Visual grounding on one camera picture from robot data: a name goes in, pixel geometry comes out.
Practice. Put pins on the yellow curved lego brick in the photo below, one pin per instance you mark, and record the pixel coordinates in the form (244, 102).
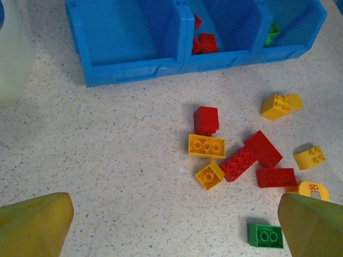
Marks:
(311, 157)

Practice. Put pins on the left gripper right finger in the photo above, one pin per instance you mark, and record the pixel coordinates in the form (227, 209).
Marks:
(313, 230)

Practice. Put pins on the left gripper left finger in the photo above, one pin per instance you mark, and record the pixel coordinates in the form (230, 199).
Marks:
(32, 230)

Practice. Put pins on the yellow lego brick printed 120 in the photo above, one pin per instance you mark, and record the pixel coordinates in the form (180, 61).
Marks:
(314, 188)

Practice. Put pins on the red lego brick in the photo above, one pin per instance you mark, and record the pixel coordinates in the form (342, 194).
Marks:
(205, 44)
(197, 21)
(264, 148)
(238, 163)
(205, 120)
(276, 178)

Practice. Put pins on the orange lego brick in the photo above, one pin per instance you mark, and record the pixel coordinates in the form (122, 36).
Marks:
(291, 189)

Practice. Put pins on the light green lego brick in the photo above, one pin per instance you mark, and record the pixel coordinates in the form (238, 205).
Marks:
(274, 29)

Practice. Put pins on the blue three-compartment bin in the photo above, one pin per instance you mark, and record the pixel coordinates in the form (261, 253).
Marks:
(128, 34)

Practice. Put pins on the beige utensil holder orange rim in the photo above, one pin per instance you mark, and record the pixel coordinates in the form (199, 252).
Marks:
(13, 53)

